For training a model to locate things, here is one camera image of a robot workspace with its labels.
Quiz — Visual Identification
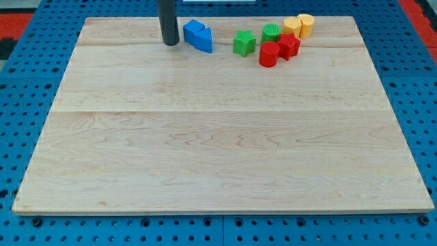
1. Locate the blue triangle block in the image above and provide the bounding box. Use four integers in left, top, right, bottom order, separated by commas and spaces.
194, 27, 213, 53

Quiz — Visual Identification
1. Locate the blue cube block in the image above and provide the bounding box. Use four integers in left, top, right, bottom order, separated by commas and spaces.
183, 19, 205, 46

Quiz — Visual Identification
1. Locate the green star block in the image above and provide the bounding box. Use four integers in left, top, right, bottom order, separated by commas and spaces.
233, 30, 256, 57

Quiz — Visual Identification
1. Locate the light wooden board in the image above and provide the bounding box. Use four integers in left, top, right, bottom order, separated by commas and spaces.
12, 16, 434, 216

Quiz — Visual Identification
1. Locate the red cylinder block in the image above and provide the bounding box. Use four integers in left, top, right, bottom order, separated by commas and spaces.
259, 41, 280, 68

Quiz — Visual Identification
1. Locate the red star block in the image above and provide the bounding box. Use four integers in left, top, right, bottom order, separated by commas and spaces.
277, 33, 300, 61

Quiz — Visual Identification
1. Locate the green cylinder block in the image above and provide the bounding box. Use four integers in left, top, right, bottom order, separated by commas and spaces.
261, 23, 281, 44

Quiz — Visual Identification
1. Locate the yellow hexagon block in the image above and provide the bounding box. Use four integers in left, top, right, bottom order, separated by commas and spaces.
283, 16, 302, 38

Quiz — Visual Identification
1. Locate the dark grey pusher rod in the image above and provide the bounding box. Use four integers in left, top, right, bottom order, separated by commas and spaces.
156, 0, 180, 46

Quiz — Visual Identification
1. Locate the yellow cylinder block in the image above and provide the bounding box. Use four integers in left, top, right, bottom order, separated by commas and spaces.
298, 14, 315, 38

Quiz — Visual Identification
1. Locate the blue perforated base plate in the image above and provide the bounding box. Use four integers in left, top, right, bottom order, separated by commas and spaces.
1, 0, 436, 245

